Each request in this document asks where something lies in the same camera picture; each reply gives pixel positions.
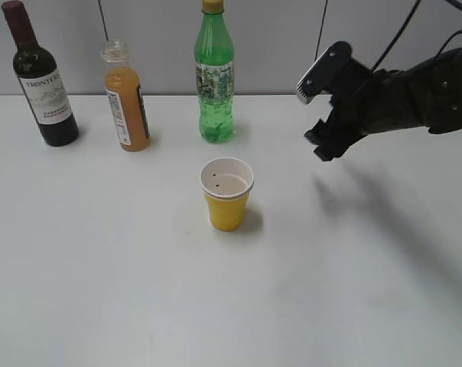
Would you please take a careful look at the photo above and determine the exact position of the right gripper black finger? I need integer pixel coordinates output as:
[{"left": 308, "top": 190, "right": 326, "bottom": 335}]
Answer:
[{"left": 304, "top": 119, "right": 360, "bottom": 161}]

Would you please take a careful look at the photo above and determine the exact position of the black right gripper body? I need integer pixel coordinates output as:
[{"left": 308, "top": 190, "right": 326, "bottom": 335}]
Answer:
[{"left": 330, "top": 68, "right": 434, "bottom": 149}]

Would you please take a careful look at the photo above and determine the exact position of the right gripper silver-edged finger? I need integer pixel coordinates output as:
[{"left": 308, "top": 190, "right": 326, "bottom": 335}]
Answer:
[{"left": 296, "top": 41, "right": 373, "bottom": 105}]

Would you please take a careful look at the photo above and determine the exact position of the yellow paper cup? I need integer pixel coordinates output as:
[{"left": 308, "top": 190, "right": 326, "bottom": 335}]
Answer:
[{"left": 200, "top": 157, "right": 255, "bottom": 232}]

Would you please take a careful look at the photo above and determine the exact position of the orange juice bottle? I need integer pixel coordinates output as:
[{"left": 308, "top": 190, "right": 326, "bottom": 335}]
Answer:
[{"left": 101, "top": 39, "right": 150, "bottom": 152}]

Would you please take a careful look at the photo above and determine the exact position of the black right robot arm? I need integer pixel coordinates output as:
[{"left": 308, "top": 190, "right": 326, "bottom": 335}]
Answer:
[{"left": 296, "top": 41, "right": 462, "bottom": 161}]

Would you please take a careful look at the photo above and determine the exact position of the green plastic soda bottle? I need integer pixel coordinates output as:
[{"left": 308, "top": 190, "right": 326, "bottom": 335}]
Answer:
[{"left": 194, "top": 1, "right": 235, "bottom": 144}]

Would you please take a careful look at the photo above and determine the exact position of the dark red wine bottle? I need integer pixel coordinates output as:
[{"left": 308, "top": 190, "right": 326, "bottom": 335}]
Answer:
[{"left": 1, "top": 1, "right": 79, "bottom": 147}]

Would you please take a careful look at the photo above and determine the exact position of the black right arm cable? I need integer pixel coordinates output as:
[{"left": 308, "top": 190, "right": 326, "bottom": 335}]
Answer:
[{"left": 370, "top": 0, "right": 462, "bottom": 73}]

